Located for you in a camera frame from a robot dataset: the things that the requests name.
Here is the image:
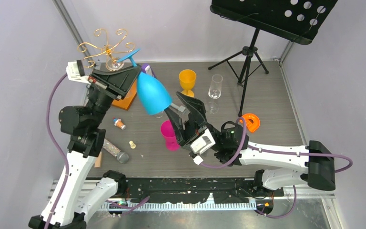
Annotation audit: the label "glitter tube with cap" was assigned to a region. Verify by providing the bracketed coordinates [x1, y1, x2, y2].
[103, 139, 129, 164]

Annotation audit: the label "black music stand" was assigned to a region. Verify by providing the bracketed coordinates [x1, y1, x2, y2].
[208, 0, 337, 116]

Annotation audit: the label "grey plastic bar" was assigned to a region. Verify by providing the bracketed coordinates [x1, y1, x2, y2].
[170, 103, 186, 115]

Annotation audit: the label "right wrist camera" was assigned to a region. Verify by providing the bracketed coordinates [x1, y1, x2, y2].
[190, 136, 215, 165]

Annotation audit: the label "clear champagne flute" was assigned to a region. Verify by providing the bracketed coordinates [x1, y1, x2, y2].
[208, 74, 223, 114]

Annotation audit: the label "small clown figurine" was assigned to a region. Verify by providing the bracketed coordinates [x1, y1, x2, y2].
[113, 117, 126, 130]

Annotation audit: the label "clear wine glass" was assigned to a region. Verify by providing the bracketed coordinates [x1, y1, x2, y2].
[105, 57, 124, 72]

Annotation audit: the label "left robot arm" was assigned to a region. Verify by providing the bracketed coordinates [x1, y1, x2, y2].
[28, 62, 141, 229]

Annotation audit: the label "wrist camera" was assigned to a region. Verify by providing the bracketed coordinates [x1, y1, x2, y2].
[66, 60, 90, 84]
[190, 136, 215, 165]

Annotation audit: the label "blue plastic goblet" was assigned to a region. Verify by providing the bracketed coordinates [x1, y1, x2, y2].
[117, 49, 173, 115]

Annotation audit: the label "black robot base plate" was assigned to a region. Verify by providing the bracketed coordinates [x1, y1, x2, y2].
[111, 177, 284, 204]

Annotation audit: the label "gold wire glass rack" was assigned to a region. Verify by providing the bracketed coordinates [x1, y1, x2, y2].
[77, 28, 139, 111]

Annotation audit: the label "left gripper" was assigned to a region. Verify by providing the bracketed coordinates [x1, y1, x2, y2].
[86, 65, 141, 127]

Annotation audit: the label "magenta plastic goblet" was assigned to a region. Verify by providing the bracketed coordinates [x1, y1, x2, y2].
[160, 121, 180, 151]

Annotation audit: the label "small wooden block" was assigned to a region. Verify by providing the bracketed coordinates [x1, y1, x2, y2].
[94, 151, 102, 168]

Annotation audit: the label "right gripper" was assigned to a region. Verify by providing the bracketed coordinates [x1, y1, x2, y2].
[163, 91, 220, 147]

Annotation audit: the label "purple metronome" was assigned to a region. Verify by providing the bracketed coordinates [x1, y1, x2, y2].
[141, 63, 156, 78]

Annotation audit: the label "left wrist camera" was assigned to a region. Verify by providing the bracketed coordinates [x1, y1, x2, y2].
[66, 60, 90, 84]

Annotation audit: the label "orange plastic goblet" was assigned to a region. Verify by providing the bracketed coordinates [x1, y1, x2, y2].
[179, 69, 197, 97]

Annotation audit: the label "orange curved track piece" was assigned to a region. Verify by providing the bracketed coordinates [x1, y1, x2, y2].
[242, 113, 261, 133]

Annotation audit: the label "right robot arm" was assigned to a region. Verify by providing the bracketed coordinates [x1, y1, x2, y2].
[165, 92, 336, 196]

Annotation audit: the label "cream chess pawn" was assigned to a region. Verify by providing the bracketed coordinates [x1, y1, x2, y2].
[129, 141, 136, 149]

